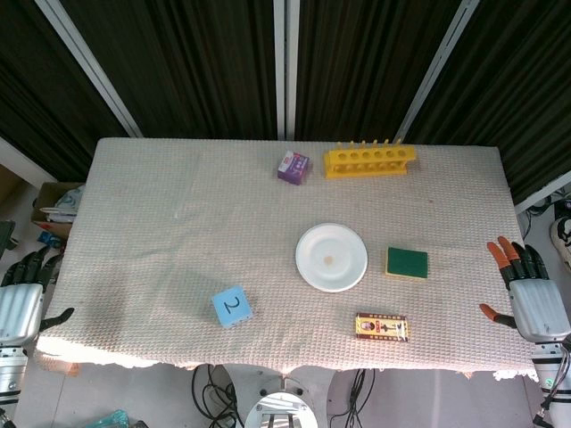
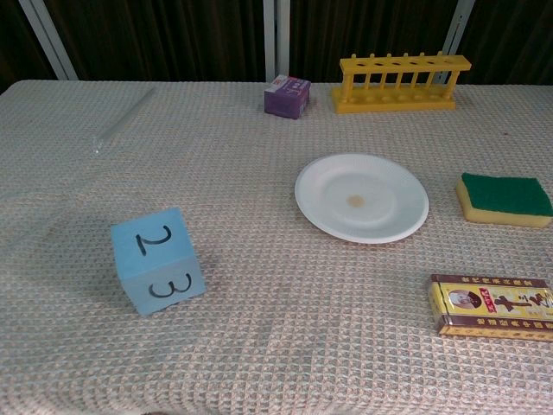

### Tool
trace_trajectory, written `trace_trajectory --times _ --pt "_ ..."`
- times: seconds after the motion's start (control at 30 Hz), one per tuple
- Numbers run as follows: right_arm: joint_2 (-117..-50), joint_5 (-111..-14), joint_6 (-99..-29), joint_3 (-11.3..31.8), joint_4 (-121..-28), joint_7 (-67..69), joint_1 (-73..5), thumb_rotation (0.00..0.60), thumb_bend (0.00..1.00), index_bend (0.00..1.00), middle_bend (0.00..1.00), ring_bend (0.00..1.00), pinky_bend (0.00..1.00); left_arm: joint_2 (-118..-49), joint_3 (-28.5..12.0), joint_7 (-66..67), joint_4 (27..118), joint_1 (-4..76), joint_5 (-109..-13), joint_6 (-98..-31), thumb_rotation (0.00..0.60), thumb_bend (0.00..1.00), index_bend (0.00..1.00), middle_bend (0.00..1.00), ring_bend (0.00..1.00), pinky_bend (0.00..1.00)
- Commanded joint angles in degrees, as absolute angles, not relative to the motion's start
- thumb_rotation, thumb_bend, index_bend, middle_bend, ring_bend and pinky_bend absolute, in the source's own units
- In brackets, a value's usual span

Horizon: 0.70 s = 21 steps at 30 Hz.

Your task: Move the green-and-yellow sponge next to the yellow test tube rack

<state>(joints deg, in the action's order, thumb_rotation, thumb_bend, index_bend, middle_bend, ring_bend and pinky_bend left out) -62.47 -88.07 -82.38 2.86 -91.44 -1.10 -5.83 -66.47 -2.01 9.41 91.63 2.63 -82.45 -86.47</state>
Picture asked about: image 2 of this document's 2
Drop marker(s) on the black pleated curtain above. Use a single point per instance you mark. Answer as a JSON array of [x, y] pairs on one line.
[[17, 47], [514, 39], [164, 39], [367, 26]]

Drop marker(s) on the white slanted frame post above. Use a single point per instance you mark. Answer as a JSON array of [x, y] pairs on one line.
[[455, 30], [49, 39]]

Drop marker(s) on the yellow red spice box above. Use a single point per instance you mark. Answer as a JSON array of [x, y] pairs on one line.
[[488, 309]]

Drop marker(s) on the yellow test tube rack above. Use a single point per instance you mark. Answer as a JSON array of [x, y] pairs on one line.
[[389, 104]]

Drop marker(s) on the clear glass test tube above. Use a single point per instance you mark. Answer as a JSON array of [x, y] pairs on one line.
[[123, 121]]

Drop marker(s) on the beige woven tablecloth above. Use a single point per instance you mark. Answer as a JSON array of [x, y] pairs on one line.
[[268, 328]]

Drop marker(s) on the small purple carton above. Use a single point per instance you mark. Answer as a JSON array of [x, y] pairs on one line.
[[285, 101]]

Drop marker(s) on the green block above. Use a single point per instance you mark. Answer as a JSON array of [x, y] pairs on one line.
[[505, 196]]

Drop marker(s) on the white vertical frame post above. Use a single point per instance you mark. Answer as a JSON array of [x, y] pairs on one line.
[[276, 39]]

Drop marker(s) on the white paper plate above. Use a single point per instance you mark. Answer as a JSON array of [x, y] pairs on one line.
[[371, 216]]

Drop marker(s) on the blue numbered foam cube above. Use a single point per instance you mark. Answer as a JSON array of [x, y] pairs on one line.
[[151, 259]]

